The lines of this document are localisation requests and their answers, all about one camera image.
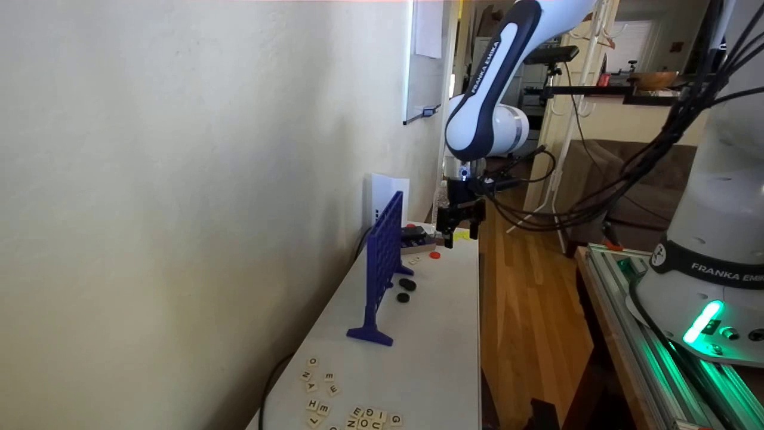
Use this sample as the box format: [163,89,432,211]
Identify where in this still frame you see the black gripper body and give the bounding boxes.
[438,179,487,223]

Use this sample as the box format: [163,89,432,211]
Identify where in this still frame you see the purple token game grid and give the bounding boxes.
[345,188,415,350]

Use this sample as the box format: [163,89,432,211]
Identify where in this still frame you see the white plastic container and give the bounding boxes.
[363,173,412,234]

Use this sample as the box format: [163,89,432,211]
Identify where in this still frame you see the blue marker pen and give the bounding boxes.
[402,102,443,126]

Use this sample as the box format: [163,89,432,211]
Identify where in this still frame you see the white side table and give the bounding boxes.
[247,229,486,430]

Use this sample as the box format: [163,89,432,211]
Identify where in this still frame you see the black desk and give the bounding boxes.
[539,81,696,108]

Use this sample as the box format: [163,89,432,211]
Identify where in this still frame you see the black desk lamp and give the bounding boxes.
[529,43,582,68]

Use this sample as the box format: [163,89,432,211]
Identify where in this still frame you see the small black stand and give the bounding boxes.
[523,396,562,430]

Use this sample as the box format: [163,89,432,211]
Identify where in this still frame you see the wooden bowl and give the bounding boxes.
[636,69,681,93]

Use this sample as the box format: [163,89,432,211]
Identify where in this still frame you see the white wall board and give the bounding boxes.
[405,0,449,125]

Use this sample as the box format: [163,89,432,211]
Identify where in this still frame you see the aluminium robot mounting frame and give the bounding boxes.
[575,244,764,430]

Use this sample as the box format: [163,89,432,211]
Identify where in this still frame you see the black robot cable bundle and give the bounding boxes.
[476,0,764,237]

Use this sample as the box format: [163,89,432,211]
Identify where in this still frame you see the black cable with plug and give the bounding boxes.
[256,354,298,430]

